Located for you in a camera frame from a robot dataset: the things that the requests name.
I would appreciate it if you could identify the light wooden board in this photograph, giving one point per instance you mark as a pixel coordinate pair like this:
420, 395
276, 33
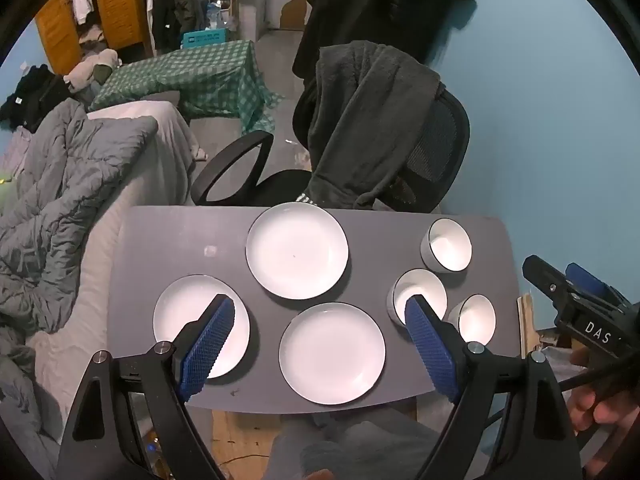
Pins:
526, 325

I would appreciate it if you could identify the white bowl with black rim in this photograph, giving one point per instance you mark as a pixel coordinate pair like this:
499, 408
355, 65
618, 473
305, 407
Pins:
475, 320
447, 245
422, 282

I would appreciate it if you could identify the grey fleece jacket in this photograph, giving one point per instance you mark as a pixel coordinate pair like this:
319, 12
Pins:
370, 120

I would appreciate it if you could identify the black garment with white stripes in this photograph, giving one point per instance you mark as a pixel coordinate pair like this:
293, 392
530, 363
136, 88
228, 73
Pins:
306, 199

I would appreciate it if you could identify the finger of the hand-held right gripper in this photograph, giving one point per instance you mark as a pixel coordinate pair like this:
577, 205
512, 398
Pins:
585, 277
545, 275

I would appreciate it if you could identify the black clothes pile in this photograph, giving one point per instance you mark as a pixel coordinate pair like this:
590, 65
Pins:
35, 95

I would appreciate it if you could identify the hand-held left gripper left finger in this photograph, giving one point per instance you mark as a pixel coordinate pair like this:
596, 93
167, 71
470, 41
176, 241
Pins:
210, 345

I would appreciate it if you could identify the black hanging jacket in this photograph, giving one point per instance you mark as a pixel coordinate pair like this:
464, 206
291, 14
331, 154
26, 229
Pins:
380, 5

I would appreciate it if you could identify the beige plush bundle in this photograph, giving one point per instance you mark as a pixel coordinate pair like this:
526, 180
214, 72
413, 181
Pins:
90, 67

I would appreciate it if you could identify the green checked tablecloth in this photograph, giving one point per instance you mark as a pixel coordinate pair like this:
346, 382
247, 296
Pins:
200, 75

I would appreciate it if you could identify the blue plastic crate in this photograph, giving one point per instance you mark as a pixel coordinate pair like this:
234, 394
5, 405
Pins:
205, 38

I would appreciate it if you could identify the grey quilted comforter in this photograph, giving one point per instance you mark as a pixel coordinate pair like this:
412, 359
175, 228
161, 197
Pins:
65, 175

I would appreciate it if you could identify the clear water bottle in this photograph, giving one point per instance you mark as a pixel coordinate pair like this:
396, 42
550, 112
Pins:
215, 16

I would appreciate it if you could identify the dark hanging clothes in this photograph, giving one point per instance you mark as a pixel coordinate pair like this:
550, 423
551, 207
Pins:
175, 5

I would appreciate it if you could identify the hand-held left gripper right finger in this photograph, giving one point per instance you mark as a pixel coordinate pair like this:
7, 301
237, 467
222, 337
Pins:
430, 355

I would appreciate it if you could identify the yellow-green item on bed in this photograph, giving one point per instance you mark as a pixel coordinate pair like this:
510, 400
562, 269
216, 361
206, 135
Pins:
4, 180

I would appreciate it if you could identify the orange louvered wooden doors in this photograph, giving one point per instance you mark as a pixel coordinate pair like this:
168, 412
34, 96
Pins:
115, 0

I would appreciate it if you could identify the black mesh office chair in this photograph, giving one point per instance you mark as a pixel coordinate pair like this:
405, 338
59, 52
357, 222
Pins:
445, 145

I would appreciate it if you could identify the person's right hand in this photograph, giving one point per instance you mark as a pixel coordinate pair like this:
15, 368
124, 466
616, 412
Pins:
605, 410

